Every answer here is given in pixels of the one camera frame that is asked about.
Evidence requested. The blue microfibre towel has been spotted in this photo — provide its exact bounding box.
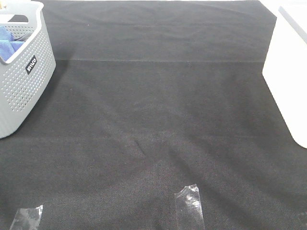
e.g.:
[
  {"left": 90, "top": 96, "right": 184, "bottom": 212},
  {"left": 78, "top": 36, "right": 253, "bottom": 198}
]
[{"left": 0, "top": 26, "right": 24, "bottom": 61}]

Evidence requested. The clear tape strip centre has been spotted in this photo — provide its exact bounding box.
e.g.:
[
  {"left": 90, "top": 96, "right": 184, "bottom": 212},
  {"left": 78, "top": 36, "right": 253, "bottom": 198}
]
[{"left": 174, "top": 184, "right": 205, "bottom": 230}]

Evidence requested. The clear tape strip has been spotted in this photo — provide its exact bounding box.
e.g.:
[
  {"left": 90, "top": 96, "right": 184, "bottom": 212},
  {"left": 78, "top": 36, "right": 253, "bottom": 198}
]
[
  {"left": 174, "top": 184, "right": 205, "bottom": 230},
  {"left": 10, "top": 205, "right": 43, "bottom": 230}
]

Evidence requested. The grey perforated plastic basket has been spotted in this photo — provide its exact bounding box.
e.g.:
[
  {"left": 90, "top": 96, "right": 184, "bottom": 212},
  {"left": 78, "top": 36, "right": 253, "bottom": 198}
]
[{"left": 0, "top": 0, "right": 56, "bottom": 138}]

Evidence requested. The white plastic storage bin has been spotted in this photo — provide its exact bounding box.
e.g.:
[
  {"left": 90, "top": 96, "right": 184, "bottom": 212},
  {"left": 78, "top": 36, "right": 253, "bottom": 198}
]
[{"left": 262, "top": 2, "right": 307, "bottom": 148}]

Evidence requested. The clear tape strip left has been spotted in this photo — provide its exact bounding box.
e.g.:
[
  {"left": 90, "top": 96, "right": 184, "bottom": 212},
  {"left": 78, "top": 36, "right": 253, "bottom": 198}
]
[{"left": 10, "top": 205, "right": 43, "bottom": 230}]

